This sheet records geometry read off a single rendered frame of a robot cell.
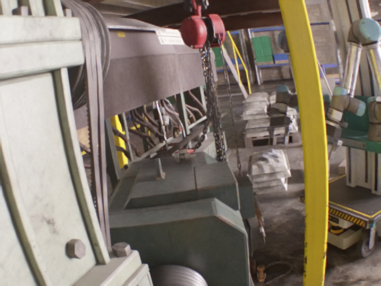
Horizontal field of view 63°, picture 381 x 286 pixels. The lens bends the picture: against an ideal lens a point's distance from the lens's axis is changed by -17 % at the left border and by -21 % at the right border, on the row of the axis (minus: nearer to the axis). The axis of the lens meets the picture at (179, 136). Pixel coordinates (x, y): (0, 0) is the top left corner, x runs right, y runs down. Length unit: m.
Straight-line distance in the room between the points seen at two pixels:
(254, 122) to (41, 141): 4.69
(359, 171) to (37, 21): 2.14
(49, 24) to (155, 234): 0.58
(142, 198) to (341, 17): 1.69
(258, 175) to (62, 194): 2.86
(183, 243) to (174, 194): 0.16
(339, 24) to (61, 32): 1.87
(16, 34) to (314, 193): 1.19
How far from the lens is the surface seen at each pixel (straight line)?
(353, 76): 1.83
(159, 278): 0.91
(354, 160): 2.35
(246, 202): 1.34
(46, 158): 0.62
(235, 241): 0.95
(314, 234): 1.49
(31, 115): 0.60
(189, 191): 1.03
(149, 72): 2.16
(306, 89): 1.32
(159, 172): 1.17
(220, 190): 1.03
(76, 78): 0.72
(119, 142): 4.65
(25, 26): 0.58
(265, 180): 3.41
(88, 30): 0.75
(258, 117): 5.14
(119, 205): 1.11
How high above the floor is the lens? 1.19
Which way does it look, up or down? 10 degrees down
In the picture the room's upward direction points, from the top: 9 degrees counter-clockwise
